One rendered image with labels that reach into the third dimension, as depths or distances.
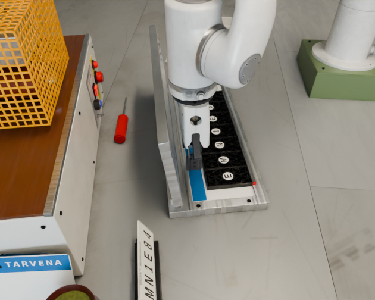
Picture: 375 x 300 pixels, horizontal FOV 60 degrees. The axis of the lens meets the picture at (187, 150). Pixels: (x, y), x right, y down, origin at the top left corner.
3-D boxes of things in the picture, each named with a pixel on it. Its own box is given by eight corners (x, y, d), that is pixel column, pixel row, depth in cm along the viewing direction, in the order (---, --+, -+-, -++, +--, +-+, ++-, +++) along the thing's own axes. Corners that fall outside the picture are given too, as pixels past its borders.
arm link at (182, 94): (222, 89, 53) (220, 104, 55) (212, 61, 59) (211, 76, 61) (170, 93, 52) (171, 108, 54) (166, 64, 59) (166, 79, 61)
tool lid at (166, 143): (168, 142, 52) (158, 144, 52) (184, 209, 65) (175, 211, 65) (155, 24, 83) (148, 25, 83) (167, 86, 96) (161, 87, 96)
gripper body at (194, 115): (218, 102, 54) (215, 150, 62) (208, 69, 61) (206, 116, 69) (173, 105, 53) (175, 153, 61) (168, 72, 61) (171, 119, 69)
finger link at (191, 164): (204, 155, 61) (203, 178, 66) (202, 143, 63) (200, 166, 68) (187, 156, 61) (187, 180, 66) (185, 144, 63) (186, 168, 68)
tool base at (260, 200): (268, 209, 69) (271, 198, 66) (169, 218, 67) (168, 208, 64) (226, 90, 100) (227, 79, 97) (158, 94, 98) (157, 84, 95)
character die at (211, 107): (228, 115, 88) (228, 111, 87) (192, 117, 87) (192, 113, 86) (225, 104, 91) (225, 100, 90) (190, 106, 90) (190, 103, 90)
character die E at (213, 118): (232, 127, 84) (233, 123, 83) (194, 130, 83) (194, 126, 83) (228, 115, 88) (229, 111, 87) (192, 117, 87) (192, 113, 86)
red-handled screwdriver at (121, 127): (125, 144, 83) (124, 136, 81) (115, 144, 83) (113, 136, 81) (131, 101, 95) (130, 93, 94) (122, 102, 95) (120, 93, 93)
